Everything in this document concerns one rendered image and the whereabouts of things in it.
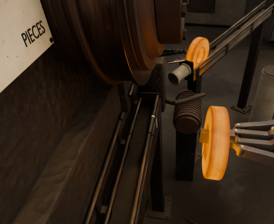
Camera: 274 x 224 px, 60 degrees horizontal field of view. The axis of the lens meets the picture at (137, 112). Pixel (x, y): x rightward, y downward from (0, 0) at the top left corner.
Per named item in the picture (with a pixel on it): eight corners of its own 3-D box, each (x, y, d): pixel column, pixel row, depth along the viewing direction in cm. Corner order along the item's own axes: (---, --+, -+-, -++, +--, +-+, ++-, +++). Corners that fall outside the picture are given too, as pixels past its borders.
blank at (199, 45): (191, 76, 114) (197, 78, 112) (181, 60, 102) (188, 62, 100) (206, 49, 115) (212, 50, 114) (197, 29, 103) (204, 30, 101)
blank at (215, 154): (212, 151, 41) (233, 153, 40) (211, 91, 51) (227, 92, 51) (201, 190, 52) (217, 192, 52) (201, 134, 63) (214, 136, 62)
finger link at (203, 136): (231, 143, 51) (232, 146, 50) (198, 139, 52) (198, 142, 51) (235, 133, 49) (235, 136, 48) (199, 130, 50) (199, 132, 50)
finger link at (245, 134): (293, 136, 47) (291, 131, 48) (234, 129, 49) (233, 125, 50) (286, 149, 49) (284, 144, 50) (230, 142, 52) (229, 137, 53)
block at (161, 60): (139, 112, 103) (134, 62, 88) (143, 101, 109) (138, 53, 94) (164, 113, 101) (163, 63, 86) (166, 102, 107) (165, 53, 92)
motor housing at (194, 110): (172, 184, 138) (172, 114, 104) (175, 154, 154) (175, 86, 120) (195, 186, 135) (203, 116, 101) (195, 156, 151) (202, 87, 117)
